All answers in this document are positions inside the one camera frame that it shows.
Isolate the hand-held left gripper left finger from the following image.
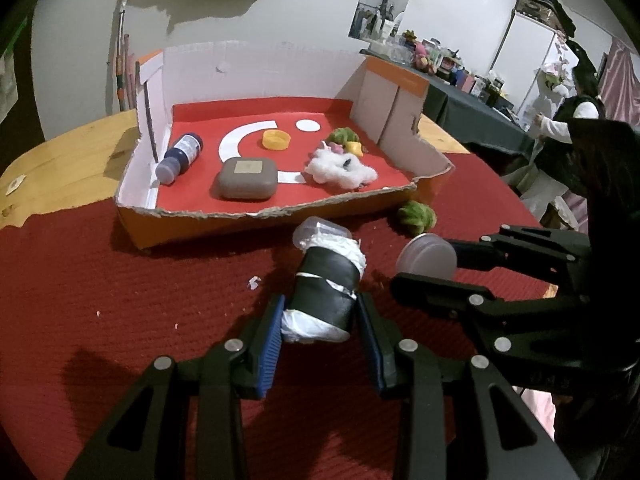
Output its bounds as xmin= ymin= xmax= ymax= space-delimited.
xmin=65 ymin=294 xmax=288 ymax=480

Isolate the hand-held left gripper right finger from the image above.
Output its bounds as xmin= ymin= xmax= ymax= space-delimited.
xmin=356 ymin=291 xmax=581 ymax=480

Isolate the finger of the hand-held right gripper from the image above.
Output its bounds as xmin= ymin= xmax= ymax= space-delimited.
xmin=390 ymin=271 xmax=572 ymax=342
xmin=446 ymin=225 xmax=592 ymax=292

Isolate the round white disc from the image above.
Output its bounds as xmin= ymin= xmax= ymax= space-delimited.
xmin=396 ymin=232 xmax=457 ymax=278

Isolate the black roll with white paper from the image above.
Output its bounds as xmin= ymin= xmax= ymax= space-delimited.
xmin=281 ymin=235 xmax=368 ymax=345

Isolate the white fluffy star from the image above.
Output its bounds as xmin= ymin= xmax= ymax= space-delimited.
xmin=306 ymin=150 xmax=378 ymax=188

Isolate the grey rounded case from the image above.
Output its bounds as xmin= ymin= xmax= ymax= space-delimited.
xmin=214 ymin=157 xmax=279 ymax=201

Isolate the cardboard box with red lining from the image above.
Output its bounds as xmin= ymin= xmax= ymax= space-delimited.
xmin=115 ymin=42 xmax=456 ymax=251

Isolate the blue bottle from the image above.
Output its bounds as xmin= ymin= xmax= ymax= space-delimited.
xmin=155 ymin=132 xmax=203 ymax=186

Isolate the green fuzzy ball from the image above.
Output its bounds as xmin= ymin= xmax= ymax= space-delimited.
xmin=397 ymin=200 xmax=437 ymax=235
xmin=327 ymin=127 xmax=361 ymax=147

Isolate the clear plastic box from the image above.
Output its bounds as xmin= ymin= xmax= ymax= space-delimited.
xmin=292 ymin=216 xmax=352 ymax=251

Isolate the red table mat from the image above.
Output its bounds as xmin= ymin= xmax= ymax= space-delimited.
xmin=0 ymin=152 xmax=558 ymax=480

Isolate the dark side table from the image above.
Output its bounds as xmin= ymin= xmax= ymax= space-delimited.
xmin=360 ymin=50 xmax=538 ymax=161

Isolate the pink curtain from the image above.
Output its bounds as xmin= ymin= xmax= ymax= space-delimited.
xmin=597 ymin=37 xmax=640 ymax=126

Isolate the cluster of toys and bottles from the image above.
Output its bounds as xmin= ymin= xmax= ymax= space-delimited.
xmin=400 ymin=30 xmax=516 ymax=111

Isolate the yellow bottle cap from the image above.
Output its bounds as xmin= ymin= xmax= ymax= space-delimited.
xmin=262 ymin=130 xmax=292 ymax=152

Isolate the wall mirror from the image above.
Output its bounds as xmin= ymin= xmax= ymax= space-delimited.
xmin=348 ymin=0 xmax=423 ymax=56

